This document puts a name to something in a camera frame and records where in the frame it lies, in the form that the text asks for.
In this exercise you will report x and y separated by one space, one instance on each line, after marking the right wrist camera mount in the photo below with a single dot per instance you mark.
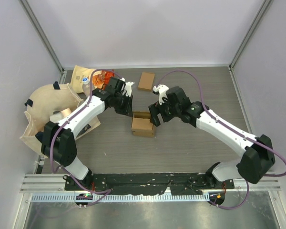
161 90

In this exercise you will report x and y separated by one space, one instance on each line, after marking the aluminium frame post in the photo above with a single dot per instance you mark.
42 35
249 34

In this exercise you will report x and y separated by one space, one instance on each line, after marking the beige orange snack bag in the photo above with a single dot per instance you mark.
98 80

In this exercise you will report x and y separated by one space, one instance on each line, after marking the white slotted cable duct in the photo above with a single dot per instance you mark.
81 197

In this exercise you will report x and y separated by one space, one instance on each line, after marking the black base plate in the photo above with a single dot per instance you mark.
147 184

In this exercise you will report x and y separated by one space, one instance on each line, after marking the clear plastic water bottle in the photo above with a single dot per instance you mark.
86 86

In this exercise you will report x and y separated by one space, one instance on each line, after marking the beige canvas tote bag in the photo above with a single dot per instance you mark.
42 103

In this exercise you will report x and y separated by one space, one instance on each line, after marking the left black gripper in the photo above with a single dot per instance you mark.
127 110

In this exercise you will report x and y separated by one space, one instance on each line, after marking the small cardboard box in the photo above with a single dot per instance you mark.
146 81

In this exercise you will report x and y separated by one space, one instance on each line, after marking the white box in bag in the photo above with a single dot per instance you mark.
56 117

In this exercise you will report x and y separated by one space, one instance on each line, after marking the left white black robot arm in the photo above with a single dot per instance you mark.
58 139

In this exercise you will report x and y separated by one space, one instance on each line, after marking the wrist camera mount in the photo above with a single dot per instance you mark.
128 89
161 90

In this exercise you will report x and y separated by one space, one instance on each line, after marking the left aluminium frame post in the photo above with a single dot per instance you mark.
42 35

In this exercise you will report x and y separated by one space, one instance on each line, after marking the large cardboard box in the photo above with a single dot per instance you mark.
141 124

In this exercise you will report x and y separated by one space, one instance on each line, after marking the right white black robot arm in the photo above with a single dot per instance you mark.
255 153

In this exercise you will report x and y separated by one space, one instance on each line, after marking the right aluminium frame post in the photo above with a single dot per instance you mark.
249 34

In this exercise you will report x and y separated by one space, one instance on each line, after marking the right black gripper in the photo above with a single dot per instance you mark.
155 109

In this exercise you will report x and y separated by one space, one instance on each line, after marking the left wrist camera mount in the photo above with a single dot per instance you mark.
128 89

